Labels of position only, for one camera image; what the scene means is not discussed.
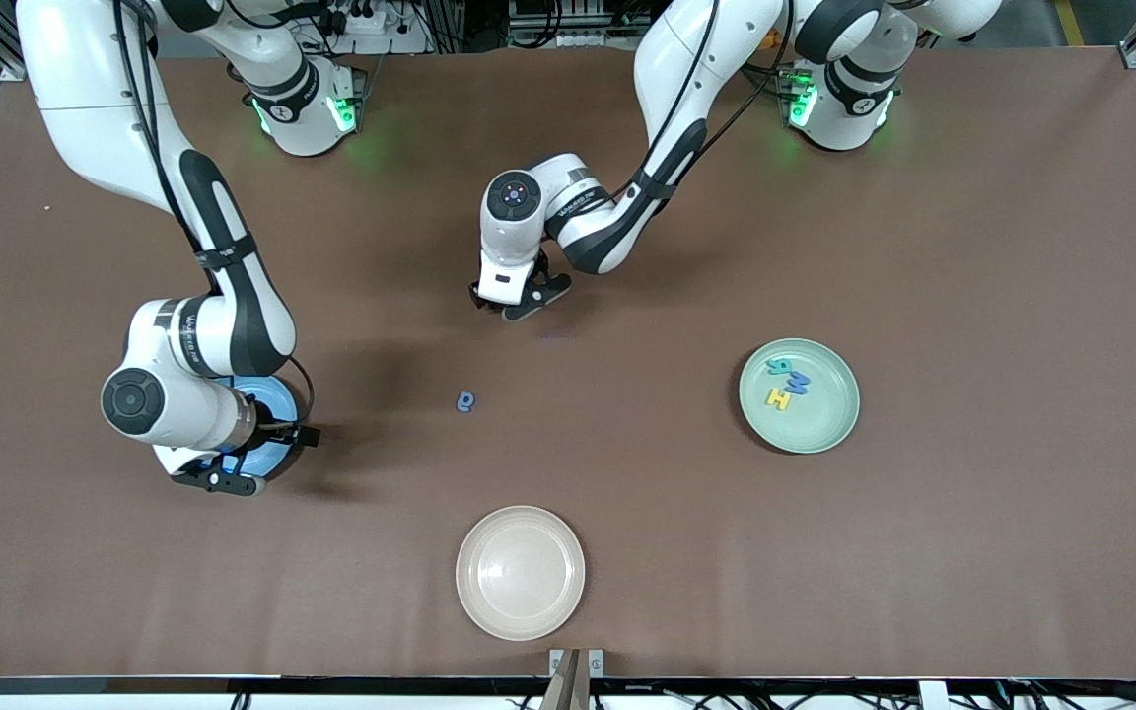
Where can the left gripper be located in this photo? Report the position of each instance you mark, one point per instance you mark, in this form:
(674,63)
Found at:
(477,301)

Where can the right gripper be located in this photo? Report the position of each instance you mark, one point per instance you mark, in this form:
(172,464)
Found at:
(279,433)

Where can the blue letter a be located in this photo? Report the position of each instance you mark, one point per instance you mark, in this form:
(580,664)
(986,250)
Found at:
(464,403)

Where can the teal letter R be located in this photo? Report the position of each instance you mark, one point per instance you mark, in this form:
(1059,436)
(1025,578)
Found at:
(780,367)

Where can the yellow letter H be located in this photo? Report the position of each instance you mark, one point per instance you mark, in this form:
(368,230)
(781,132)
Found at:
(778,399)

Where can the blue letter W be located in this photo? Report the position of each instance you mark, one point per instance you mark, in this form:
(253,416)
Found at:
(798,384)

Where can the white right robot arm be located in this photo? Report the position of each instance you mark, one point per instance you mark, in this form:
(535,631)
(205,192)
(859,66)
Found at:
(85,89)

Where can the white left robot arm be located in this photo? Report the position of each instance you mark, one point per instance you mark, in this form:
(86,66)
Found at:
(686,59)

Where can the blue plate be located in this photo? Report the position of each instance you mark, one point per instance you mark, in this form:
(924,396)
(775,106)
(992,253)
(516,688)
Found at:
(277,394)

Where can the beige plate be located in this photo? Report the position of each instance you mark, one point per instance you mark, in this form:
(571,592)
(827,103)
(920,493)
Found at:
(521,572)

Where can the black equipment rack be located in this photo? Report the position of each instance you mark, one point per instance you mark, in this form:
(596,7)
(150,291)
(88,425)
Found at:
(578,20)

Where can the white power strip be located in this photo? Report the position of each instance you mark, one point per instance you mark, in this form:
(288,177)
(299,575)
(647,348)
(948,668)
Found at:
(361,20)

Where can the green plate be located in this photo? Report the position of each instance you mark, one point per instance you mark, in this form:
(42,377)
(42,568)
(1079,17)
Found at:
(819,419)

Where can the orange bag pile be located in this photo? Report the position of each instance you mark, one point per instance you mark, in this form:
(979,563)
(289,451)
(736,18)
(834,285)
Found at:
(777,39)

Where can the black white table edge rail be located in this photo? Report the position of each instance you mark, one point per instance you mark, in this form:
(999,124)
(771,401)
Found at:
(233,685)

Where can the metal table edge bracket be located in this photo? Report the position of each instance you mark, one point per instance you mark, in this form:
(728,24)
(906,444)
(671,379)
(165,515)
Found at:
(576,680)

